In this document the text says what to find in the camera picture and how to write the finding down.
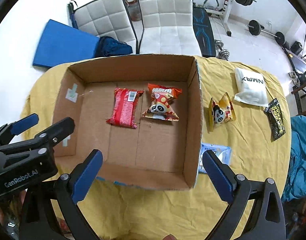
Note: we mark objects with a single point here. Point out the yellow tablecloth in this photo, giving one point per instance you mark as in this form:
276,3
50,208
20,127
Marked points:
117,211

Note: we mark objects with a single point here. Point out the left white quilted chair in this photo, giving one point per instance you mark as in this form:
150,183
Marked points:
104,18

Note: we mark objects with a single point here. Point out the yellow panda snack bag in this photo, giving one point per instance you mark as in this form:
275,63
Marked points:
221,111

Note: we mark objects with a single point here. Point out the black yellow snack packet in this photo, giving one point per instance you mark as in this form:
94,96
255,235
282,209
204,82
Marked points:
275,117

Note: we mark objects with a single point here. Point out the chrome dumbbell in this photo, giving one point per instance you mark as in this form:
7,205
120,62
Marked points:
223,54

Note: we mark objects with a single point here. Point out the orange panda snack bag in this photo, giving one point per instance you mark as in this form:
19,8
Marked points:
161,99

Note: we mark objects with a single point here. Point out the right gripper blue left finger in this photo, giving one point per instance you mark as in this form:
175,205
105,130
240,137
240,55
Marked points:
72,188

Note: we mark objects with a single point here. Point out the black blue exercise bench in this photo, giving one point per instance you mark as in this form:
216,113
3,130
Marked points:
203,32

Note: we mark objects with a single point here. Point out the teal blanket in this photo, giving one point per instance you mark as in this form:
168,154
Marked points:
295,187

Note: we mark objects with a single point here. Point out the white quilted chair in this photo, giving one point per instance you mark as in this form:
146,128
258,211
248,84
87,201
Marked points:
168,28
104,18

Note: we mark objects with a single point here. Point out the right white quilted chair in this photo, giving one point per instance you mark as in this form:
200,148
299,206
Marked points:
168,28

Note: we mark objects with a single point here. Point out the dark blue cloth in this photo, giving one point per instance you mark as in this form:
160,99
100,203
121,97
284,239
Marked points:
108,46

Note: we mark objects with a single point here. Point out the red snack packet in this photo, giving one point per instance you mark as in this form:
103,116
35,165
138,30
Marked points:
125,103

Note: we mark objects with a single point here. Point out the white foam pouch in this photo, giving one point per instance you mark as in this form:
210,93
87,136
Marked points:
251,88

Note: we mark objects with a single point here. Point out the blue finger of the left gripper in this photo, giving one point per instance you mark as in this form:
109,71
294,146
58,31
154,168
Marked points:
56,133
9,131

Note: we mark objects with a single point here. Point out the cardboard box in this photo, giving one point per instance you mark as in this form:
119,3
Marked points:
142,112

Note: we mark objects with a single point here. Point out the dark wooden chair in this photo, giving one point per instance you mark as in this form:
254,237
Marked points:
299,91

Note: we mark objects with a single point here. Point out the barbell on floor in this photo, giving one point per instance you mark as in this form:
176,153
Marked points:
255,29

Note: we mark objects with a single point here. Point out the white weight rack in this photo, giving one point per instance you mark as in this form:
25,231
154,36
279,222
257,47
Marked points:
221,11

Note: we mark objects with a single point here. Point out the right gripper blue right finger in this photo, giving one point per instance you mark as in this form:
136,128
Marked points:
231,189

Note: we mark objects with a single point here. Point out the blue folded mat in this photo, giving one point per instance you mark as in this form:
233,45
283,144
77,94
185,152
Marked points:
60,43

